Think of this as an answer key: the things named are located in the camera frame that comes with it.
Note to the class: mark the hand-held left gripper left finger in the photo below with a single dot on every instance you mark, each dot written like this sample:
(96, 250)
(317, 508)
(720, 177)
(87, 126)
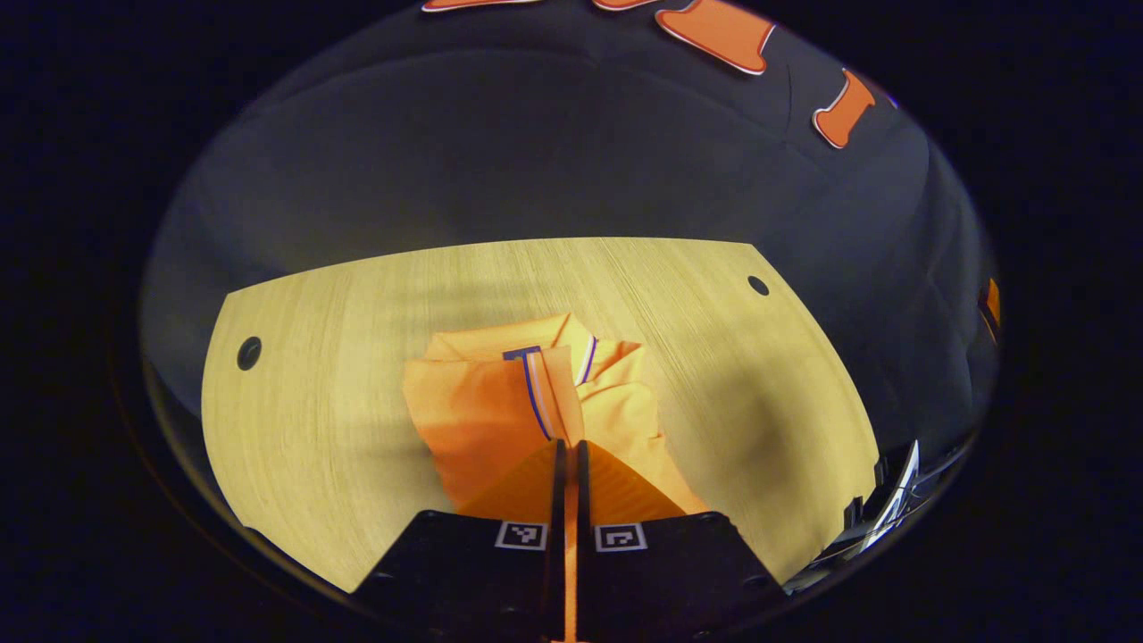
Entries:
(555, 572)

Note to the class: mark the orange T-shirt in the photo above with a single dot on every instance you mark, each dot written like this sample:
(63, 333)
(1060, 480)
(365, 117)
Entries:
(473, 411)

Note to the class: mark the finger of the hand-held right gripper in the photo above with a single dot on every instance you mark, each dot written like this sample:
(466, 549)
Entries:
(991, 308)

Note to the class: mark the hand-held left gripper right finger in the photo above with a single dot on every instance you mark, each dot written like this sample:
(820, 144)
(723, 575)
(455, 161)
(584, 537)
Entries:
(585, 572)

